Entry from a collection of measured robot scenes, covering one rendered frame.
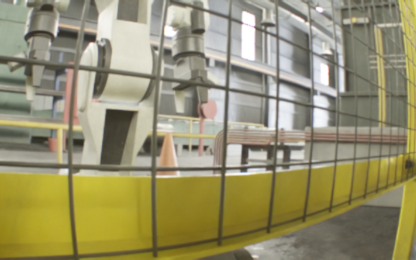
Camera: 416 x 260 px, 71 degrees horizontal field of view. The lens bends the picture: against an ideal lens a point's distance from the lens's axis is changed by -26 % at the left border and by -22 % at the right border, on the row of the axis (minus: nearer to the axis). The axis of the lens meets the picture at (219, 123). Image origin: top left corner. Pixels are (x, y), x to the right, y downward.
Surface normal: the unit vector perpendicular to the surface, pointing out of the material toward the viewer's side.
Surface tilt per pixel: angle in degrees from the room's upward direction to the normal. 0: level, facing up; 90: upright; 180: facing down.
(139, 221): 90
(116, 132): 120
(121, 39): 66
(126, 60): 79
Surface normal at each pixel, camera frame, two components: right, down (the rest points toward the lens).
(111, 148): 0.51, 0.50
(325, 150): -0.68, -0.06
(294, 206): 0.70, 0.00
